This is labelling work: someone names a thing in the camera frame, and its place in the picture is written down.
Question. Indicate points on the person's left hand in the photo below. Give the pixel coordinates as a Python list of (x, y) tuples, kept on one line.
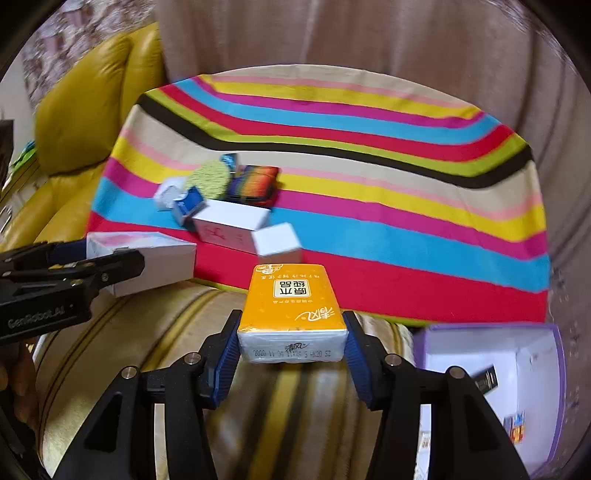
[(16, 383)]

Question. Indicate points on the small plain white box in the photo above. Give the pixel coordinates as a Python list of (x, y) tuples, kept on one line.
[(166, 196)]

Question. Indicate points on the green round scrubber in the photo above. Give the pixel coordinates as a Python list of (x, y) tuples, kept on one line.
[(207, 180)]

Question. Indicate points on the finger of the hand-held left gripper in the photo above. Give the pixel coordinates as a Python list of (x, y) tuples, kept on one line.
[(115, 270), (69, 251)]

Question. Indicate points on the plain white cube box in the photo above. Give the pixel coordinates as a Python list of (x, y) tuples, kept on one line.
[(277, 242)]

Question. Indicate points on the yellow leather sofa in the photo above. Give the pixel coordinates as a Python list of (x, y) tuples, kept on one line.
[(78, 115)]

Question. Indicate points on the orange tissue packet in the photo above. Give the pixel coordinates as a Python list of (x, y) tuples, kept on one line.
[(291, 304)]

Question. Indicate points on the grey blue box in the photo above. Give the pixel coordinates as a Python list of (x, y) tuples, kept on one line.
[(189, 207)]

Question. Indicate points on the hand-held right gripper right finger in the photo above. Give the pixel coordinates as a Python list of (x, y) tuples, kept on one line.
[(360, 364)]

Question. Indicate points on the green plastic item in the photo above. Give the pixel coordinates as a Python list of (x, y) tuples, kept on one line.
[(23, 159)]

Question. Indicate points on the white box with pink print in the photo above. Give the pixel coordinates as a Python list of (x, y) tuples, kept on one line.
[(221, 230)]

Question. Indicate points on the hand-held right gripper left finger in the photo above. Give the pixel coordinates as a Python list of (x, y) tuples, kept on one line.
[(226, 364)]

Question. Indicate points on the purple storage box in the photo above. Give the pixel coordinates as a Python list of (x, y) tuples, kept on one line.
[(461, 350)]

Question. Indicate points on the rainbow striped cloth bundle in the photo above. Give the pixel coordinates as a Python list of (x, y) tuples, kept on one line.
[(254, 184)]

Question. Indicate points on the white box with pink splash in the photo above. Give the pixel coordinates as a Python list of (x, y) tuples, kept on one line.
[(157, 258)]

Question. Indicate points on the red and blue box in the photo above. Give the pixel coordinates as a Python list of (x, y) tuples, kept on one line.
[(516, 427)]

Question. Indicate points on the black box with cup print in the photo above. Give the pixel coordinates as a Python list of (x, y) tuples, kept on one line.
[(485, 381)]

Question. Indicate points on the beige striped cushion cover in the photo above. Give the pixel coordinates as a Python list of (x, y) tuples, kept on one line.
[(152, 332)]

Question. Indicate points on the beige curtain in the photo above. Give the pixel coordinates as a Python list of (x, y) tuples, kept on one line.
[(369, 37)]

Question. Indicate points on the colourful striped blanket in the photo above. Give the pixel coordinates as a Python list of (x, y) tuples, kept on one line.
[(369, 207)]

